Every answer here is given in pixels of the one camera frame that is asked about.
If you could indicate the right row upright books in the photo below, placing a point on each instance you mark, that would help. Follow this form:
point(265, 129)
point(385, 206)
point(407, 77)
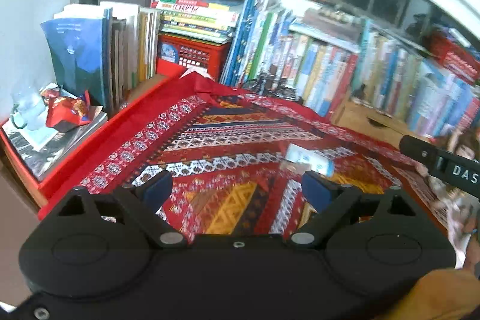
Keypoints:
point(404, 81)

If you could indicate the left row upright books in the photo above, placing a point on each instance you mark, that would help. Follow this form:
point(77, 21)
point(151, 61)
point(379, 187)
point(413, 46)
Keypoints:
point(106, 50)

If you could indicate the red basket on books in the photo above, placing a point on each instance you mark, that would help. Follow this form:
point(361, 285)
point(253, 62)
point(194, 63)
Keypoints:
point(454, 57)

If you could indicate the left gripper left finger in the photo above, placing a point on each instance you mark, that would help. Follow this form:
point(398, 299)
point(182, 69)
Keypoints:
point(140, 205)

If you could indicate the stack of flat books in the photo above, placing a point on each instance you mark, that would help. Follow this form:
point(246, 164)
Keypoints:
point(209, 20)

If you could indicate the white blue tissue pack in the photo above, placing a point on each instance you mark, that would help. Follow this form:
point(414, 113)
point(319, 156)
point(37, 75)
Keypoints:
point(298, 160)

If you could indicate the miniature black bicycle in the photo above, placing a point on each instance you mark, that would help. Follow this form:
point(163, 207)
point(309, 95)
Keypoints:
point(267, 85)

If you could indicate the row upright books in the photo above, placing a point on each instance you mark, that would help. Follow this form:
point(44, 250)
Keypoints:
point(314, 46)
point(106, 50)
point(404, 81)

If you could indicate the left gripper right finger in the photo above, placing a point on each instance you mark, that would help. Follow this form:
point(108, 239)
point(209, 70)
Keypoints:
point(331, 201)

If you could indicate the red patterned tablecloth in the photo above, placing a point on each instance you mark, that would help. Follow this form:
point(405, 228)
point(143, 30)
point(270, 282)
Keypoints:
point(226, 151)

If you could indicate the small black bottle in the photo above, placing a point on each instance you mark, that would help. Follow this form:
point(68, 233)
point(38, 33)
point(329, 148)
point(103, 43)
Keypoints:
point(359, 95)

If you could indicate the red crumpled snack bag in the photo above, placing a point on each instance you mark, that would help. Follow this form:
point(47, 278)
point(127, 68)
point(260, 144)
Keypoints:
point(65, 113)

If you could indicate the wooden drawer shelf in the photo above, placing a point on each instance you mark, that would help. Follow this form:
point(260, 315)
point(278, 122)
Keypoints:
point(370, 122)

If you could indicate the brown haired doll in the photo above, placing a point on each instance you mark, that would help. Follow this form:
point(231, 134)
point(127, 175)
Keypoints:
point(459, 206)

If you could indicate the red plastic crate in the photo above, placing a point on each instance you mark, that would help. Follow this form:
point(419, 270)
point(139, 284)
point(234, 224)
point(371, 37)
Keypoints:
point(193, 53)

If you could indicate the person right hand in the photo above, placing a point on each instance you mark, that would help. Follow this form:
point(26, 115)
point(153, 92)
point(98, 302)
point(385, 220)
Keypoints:
point(441, 294)

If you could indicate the middle row upright books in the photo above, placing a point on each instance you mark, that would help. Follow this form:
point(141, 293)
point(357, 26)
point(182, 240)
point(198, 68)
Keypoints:
point(314, 46)

